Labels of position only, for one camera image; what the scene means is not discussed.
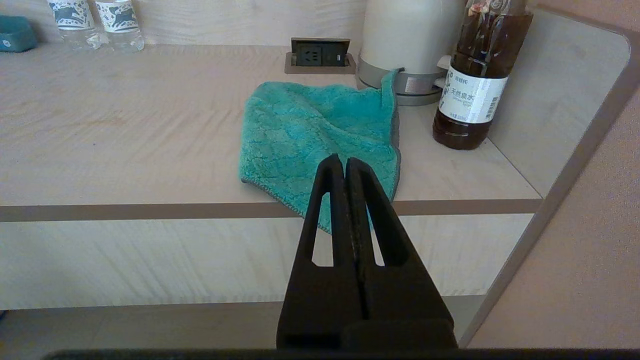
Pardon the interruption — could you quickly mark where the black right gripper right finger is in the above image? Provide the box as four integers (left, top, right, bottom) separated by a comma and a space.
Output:
346, 158, 458, 350

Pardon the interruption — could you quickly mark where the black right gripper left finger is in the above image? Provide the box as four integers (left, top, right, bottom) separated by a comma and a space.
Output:
276, 154, 362, 350

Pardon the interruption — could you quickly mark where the teal microfibre cloth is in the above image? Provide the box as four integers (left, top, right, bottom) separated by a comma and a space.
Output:
238, 68, 403, 235

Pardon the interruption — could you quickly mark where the dark tea bottle white label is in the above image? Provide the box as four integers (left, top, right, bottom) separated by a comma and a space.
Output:
432, 0, 535, 151

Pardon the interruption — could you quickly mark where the black pop-up power socket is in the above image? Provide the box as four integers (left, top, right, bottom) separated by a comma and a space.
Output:
285, 37, 357, 75

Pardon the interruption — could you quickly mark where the cream electric kettle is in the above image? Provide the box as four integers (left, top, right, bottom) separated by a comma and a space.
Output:
356, 0, 468, 107

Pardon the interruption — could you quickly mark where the clear water bottle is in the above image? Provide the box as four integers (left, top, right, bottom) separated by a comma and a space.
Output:
47, 0, 108, 51
95, 0, 146, 53

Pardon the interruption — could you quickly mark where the small teal tray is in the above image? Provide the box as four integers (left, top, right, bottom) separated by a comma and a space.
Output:
0, 15, 38, 53

